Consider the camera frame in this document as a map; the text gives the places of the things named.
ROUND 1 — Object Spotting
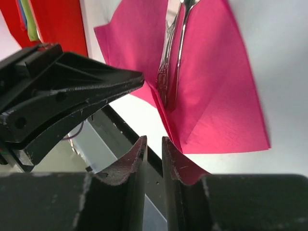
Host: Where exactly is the silver knife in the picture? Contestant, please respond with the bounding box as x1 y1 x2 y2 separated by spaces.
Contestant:
156 0 181 106

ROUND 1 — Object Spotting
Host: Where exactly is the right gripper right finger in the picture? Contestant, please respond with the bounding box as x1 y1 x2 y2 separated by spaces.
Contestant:
162 137 308 231

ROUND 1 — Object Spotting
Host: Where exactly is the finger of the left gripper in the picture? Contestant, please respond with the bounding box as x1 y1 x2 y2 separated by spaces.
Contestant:
0 43 144 172

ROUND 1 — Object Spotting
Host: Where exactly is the red plastic bin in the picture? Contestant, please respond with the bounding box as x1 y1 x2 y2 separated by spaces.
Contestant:
0 0 88 56

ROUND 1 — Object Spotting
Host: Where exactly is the green napkin roll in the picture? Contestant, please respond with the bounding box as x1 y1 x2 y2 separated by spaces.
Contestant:
21 0 39 41

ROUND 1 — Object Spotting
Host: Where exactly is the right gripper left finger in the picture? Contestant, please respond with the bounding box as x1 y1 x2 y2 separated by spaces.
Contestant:
0 136 147 231

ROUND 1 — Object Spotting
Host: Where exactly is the pink paper napkin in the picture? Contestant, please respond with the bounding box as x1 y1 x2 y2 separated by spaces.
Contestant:
93 0 271 154

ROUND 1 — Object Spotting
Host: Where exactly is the silver spoon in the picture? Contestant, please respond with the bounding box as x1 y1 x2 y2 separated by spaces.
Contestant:
169 0 199 111

